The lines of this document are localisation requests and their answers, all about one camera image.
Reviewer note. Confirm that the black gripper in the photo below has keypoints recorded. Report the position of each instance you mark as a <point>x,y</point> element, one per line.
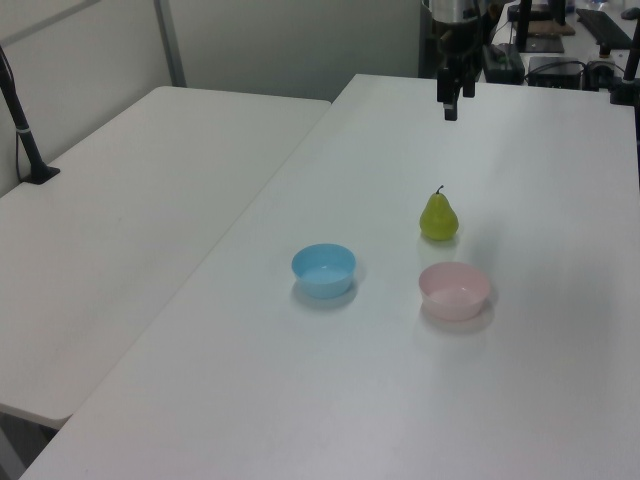
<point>457,42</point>

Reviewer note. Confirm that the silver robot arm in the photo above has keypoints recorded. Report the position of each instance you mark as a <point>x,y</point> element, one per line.
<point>454,10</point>

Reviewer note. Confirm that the green pear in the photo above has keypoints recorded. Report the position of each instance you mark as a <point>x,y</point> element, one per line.
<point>438,216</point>

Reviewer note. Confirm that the pink plastic bowl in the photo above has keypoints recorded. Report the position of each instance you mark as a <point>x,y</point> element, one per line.
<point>453,290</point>

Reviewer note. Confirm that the blue plastic bowl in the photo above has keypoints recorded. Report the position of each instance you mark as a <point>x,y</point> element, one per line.
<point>323,270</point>

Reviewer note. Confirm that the dark device with green button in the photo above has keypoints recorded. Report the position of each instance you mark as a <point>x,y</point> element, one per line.
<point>501,62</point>

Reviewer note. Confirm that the black electronics box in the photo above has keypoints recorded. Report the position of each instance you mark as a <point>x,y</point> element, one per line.
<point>555,71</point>

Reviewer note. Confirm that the black keyboard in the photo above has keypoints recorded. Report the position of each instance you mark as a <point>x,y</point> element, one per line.
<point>602,25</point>

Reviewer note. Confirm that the black clamp stand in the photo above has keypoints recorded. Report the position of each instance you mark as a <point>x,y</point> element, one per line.
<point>626,70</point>

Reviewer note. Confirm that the black vertical post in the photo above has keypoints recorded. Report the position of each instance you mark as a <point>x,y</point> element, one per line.
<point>524,22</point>

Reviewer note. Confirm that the grey partition frame post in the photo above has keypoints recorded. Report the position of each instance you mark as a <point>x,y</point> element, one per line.
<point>170,42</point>

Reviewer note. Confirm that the black camera stand pole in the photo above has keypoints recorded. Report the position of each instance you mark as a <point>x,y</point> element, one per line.
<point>22,125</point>

